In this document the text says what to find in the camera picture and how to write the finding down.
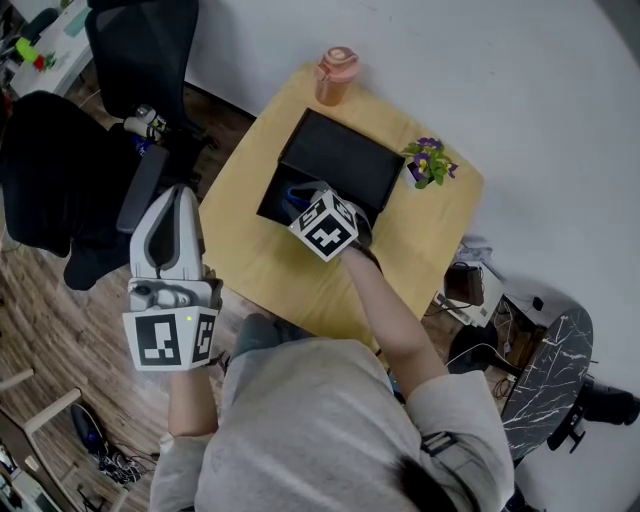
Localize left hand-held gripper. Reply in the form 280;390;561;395
122;184;224;372

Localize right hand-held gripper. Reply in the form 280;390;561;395
287;181;376;263

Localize blue scissors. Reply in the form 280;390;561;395
282;184;311;214

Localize black box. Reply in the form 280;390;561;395
255;107;407;239

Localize person's right forearm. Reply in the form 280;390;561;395
342;244;449;401

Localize person's left forearm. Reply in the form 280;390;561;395
167;367;221;437

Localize person's jeans leg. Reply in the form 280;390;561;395
234;313;321;359

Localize white plastic bottle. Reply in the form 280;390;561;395
122;103;169;142

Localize potted purple flower plant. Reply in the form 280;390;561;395
401;137;459;191

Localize brown pouch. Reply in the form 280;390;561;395
444;264;484;306

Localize pink water bottle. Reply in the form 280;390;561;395
313;46;361;107

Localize crumpled plastic bag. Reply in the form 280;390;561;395
457;234;496;264

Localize black round stool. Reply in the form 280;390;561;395
446;324;501;375

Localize person's grey shirt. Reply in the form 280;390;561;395
149;337;516;512

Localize light wooden stool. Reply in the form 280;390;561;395
0;368;132;512

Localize black office chair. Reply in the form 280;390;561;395
83;0;221;236

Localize black handheld vacuum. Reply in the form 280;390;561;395
69;402;110;455

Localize white desk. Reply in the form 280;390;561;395
0;0;96;99

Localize neon green object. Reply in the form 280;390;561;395
14;37;42;64

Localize teal tray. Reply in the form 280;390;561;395
64;3;92;37

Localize black marble round table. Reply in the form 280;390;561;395
499;307;595;464

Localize tangled black cables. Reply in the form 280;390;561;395
97;447;162;486

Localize grey shoulder strap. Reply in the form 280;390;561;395
419;430;460;457

